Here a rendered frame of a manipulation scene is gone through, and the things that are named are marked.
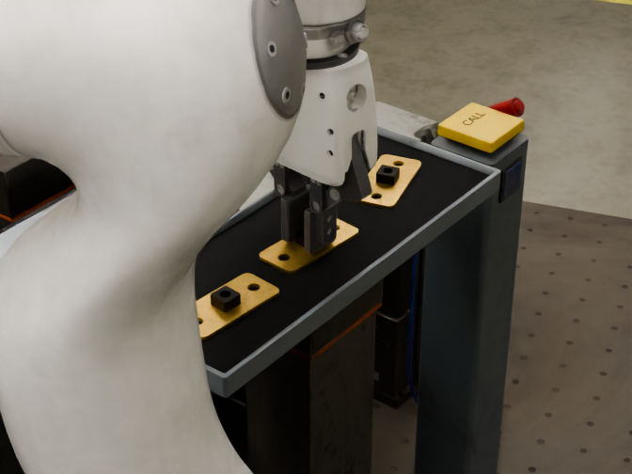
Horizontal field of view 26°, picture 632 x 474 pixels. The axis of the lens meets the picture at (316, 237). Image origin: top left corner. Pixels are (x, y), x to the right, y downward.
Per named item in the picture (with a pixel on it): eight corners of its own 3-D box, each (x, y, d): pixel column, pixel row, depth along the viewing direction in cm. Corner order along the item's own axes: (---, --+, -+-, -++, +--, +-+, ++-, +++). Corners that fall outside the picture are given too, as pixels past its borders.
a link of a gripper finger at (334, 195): (361, 179, 106) (359, 251, 109) (330, 165, 108) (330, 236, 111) (333, 194, 104) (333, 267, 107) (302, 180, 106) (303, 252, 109)
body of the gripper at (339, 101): (394, 34, 100) (389, 167, 106) (292, -3, 106) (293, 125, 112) (325, 67, 95) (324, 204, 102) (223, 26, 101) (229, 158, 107)
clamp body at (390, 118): (371, 355, 174) (378, 100, 154) (449, 392, 168) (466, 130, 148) (336, 384, 169) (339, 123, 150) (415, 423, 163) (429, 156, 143)
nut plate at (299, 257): (326, 216, 115) (326, 204, 114) (361, 233, 112) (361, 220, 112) (256, 258, 109) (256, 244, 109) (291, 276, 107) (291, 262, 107)
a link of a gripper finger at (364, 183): (391, 177, 102) (354, 208, 106) (334, 91, 102) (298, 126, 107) (382, 182, 101) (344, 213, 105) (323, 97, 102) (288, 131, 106)
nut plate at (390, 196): (382, 156, 123) (383, 144, 123) (422, 164, 122) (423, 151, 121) (350, 201, 117) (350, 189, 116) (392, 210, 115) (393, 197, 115)
